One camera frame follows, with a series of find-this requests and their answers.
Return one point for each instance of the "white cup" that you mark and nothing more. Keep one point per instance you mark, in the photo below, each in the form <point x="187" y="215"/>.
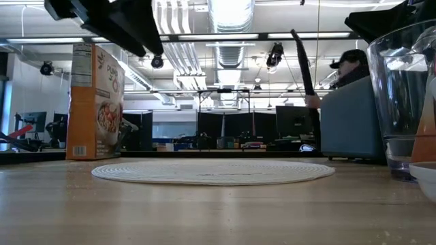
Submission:
<point x="169" y="147"/>

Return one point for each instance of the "black metal rack frame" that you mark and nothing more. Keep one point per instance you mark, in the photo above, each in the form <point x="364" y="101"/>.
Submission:
<point x="225" y="90"/>

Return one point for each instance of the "black ceiling spotlight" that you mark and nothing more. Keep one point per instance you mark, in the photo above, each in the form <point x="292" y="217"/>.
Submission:
<point x="46" y="68"/>
<point x="157" y="62"/>
<point x="275" y="54"/>

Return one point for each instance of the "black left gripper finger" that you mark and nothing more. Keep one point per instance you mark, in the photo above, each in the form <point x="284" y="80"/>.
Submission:
<point x="112" y="32"/>
<point x="139" y="24"/>

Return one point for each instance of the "red bar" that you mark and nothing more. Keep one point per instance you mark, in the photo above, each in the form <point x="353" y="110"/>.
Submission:
<point x="22" y="131"/>

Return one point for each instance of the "long black pole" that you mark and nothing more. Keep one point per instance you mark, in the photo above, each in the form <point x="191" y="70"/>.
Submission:
<point x="303" y="61"/>

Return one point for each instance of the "person's hand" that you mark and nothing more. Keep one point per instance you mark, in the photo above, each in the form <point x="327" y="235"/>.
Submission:
<point x="311" y="101"/>

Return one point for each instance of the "person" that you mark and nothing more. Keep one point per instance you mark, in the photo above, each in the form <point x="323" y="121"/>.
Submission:
<point x="354" y="76"/>

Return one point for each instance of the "silver ventilation duct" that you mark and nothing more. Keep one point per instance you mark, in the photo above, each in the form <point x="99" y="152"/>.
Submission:
<point x="231" y="54"/>

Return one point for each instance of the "white ceiling pipes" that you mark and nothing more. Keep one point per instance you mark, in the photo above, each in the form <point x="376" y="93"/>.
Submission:
<point x="184" y="64"/>

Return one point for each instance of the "black cap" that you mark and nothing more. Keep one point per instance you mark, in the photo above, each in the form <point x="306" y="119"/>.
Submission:
<point x="351" y="55"/>

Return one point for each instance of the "black computer monitor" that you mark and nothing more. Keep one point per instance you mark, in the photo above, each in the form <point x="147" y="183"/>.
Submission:
<point x="60" y="127"/>
<point x="32" y="120"/>
<point x="294" y="120"/>

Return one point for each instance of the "black office partition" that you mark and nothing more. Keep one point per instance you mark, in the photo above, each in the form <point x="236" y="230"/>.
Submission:
<point x="138" y="131"/>
<point x="238" y="126"/>

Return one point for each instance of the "black overhead frame bar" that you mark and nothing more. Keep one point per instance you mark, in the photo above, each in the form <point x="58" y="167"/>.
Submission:
<point x="173" y="37"/>

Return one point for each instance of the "black curved bar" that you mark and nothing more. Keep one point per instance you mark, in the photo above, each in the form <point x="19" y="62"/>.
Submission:
<point x="17" y="143"/>

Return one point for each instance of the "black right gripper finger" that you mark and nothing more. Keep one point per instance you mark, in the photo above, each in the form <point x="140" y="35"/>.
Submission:
<point x="381" y="22"/>

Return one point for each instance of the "orange cereal box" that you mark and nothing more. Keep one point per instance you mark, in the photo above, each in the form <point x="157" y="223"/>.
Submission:
<point x="81" y="119"/>

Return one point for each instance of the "black table edge rail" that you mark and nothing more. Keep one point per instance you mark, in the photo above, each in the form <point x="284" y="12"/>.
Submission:
<point x="34" y="156"/>

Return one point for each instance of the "dark grey toaster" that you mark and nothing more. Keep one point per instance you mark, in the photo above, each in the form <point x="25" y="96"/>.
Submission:
<point x="347" y="126"/>

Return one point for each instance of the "white round woven placemat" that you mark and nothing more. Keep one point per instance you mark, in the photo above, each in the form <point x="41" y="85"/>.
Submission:
<point x="211" y="171"/>

